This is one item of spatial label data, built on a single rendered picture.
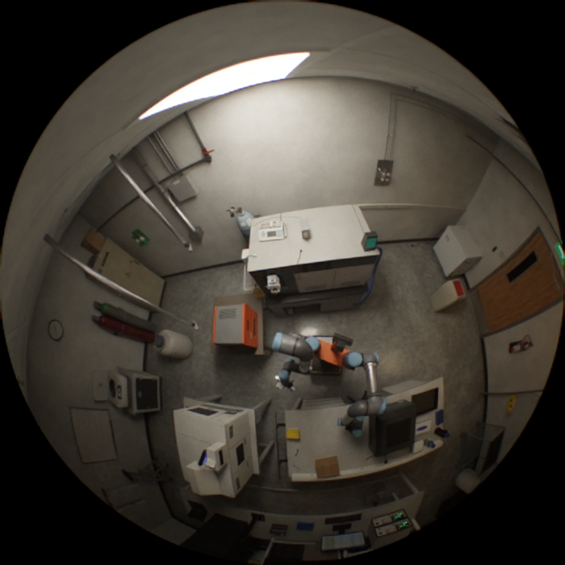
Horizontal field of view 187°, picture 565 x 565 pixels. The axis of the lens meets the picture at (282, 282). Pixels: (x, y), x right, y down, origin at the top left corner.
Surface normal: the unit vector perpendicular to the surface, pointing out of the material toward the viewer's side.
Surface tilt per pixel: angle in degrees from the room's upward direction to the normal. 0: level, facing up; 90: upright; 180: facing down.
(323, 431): 0
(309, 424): 0
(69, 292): 90
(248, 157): 90
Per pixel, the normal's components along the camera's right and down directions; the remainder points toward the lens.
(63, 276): 0.98, -0.13
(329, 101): 0.04, 0.89
